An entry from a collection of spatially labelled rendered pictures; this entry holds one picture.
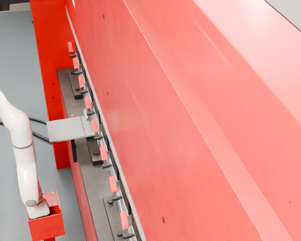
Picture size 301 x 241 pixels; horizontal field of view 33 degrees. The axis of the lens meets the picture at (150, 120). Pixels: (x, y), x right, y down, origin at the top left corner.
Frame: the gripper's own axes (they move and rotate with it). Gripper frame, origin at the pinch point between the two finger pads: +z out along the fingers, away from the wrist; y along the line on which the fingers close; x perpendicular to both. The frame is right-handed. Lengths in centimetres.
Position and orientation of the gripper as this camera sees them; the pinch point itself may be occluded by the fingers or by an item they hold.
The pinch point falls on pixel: (42, 221)
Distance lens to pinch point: 258.0
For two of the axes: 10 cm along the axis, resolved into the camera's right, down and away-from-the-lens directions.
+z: 0.9, 7.9, 6.1
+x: 3.0, 5.6, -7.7
